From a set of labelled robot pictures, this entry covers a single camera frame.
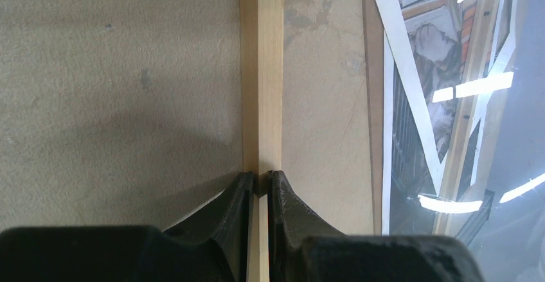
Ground printed photo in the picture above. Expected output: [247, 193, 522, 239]
[382, 0, 521, 237]

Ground wooden picture frame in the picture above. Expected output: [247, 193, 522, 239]
[239, 0, 284, 281]

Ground transparent acrylic sheet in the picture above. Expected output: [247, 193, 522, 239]
[281, 0, 545, 282]

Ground brown frame backing board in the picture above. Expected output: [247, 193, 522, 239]
[362, 0, 384, 235]

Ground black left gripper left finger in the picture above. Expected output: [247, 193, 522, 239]
[1, 173, 253, 281]

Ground white photo mat board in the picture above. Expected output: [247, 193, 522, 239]
[366, 0, 521, 196]

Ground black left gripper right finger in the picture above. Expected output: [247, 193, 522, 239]
[267, 171, 483, 281]

